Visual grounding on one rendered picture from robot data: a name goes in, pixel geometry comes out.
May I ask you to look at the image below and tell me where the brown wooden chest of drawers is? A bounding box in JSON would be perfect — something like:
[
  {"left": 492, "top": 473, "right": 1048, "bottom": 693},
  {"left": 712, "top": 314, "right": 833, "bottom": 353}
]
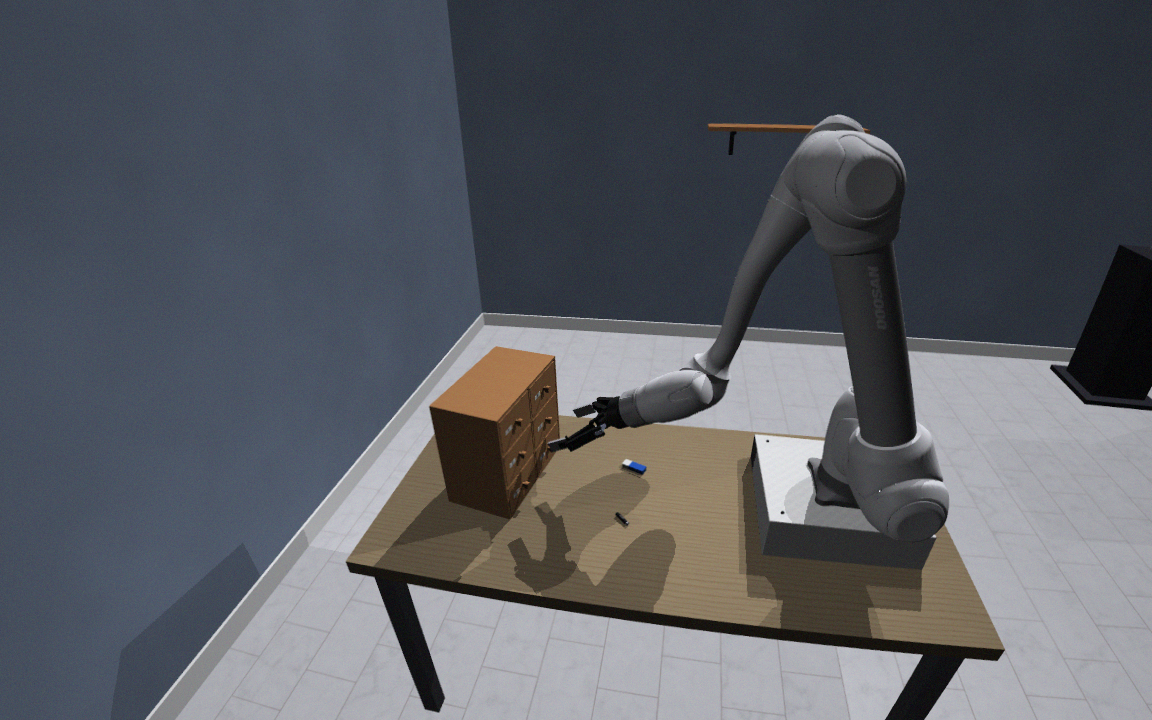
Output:
[{"left": 429, "top": 346, "right": 560, "bottom": 520}]

